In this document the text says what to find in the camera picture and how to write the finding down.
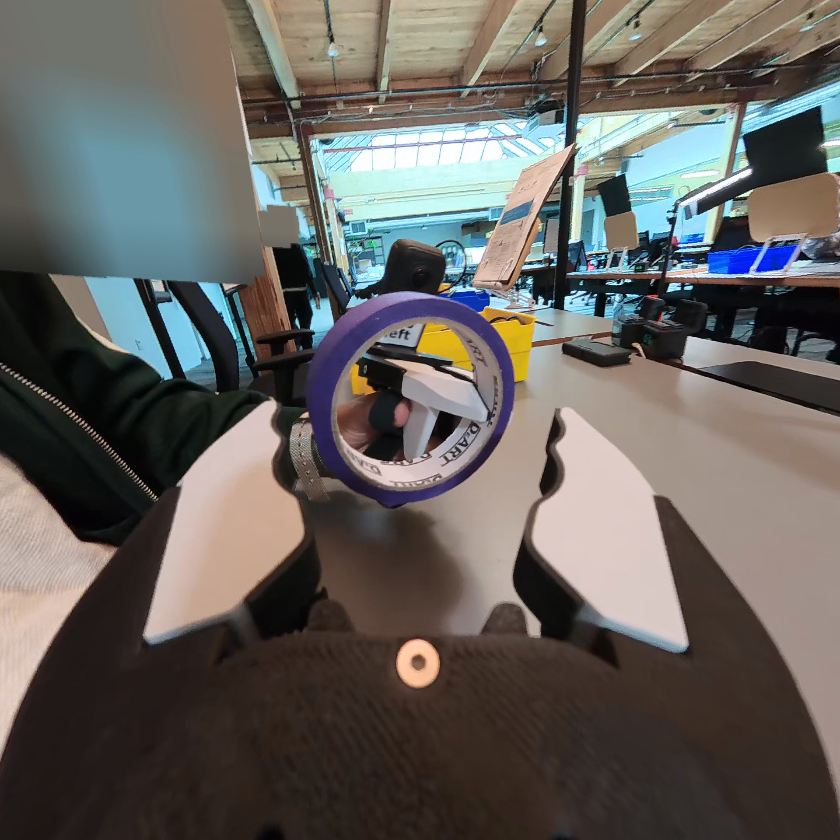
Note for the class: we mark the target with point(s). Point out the blue plastic bin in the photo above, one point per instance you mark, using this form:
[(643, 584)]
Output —
[(469, 300)]

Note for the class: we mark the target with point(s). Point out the grey mesh watch band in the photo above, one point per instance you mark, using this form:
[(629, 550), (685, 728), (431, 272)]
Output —
[(305, 459)]

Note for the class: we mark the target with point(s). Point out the black desk mat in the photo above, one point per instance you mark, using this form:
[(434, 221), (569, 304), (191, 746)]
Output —
[(774, 384)]

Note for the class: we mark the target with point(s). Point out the tan backed monitor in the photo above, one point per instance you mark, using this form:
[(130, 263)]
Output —
[(620, 226), (794, 203)]

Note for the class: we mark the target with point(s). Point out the person's left hand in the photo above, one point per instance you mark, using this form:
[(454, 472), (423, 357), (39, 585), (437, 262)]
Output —
[(358, 420)]

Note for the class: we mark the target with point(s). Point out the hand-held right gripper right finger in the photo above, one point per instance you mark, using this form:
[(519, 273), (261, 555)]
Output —
[(604, 531)]

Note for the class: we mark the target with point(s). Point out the yellow plastic bin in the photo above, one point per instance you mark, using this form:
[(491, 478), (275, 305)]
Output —
[(515, 341)]

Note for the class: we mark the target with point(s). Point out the black pole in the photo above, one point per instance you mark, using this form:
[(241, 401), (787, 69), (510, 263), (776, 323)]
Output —
[(569, 164)]

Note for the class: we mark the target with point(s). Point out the light bar on black stand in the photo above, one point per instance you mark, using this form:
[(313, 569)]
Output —
[(715, 187)]

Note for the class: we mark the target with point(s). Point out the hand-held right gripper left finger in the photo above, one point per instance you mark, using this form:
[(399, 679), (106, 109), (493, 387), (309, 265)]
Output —
[(223, 525)]

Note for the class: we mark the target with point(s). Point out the wooden post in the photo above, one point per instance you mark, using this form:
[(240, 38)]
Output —
[(266, 308)]

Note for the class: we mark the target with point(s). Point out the purple masking tape roll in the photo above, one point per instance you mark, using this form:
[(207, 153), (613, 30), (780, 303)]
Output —
[(328, 367)]

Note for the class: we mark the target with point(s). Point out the dark green jacket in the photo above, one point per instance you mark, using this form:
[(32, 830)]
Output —
[(79, 394)]

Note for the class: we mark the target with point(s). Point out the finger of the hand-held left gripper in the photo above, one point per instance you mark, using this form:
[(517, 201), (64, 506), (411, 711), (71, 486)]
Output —
[(459, 376), (433, 394)]

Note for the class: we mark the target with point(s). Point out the flat black device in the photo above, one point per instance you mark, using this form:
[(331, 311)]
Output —
[(597, 351)]

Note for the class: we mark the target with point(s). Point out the black office chair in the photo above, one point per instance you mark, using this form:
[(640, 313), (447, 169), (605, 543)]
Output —
[(210, 341)]

